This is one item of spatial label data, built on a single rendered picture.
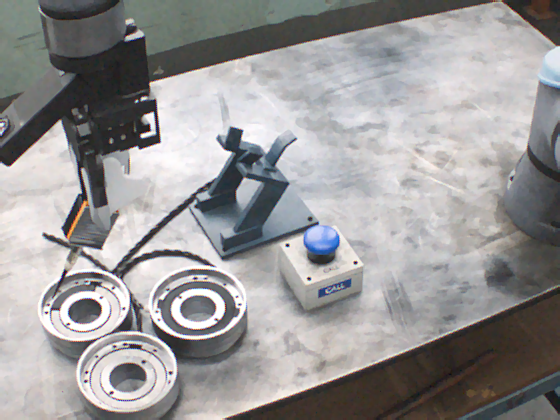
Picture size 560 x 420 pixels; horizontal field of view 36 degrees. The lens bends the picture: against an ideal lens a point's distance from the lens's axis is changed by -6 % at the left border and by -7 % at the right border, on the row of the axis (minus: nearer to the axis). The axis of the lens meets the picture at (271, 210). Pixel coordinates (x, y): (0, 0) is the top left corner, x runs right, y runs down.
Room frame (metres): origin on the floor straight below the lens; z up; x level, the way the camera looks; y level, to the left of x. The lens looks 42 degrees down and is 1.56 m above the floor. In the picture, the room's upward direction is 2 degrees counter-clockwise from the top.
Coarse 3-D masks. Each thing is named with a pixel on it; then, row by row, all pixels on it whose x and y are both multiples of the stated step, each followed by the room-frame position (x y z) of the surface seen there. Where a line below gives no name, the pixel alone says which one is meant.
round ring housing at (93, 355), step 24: (120, 336) 0.60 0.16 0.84; (144, 336) 0.60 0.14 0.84; (96, 360) 0.57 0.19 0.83; (120, 360) 0.57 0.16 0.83; (144, 360) 0.58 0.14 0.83; (168, 360) 0.58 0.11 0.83; (144, 384) 0.54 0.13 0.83; (168, 384) 0.54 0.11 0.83; (96, 408) 0.51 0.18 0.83; (144, 408) 0.51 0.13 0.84; (168, 408) 0.52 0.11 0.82
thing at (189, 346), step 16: (176, 272) 0.69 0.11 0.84; (192, 272) 0.70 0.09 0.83; (208, 272) 0.69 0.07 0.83; (224, 272) 0.69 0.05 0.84; (160, 288) 0.67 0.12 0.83; (240, 288) 0.66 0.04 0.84; (176, 304) 0.65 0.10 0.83; (192, 304) 0.67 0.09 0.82; (208, 304) 0.66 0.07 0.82; (224, 304) 0.65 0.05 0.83; (160, 320) 0.63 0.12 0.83; (176, 320) 0.63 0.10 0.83; (208, 320) 0.63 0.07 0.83; (240, 320) 0.62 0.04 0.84; (160, 336) 0.61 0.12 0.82; (176, 336) 0.60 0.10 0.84; (192, 336) 0.60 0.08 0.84; (208, 336) 0.60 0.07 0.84; (224, 336) 0.60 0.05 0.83; (192, 352) 0.60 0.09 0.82; (208, 352) 0.60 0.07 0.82
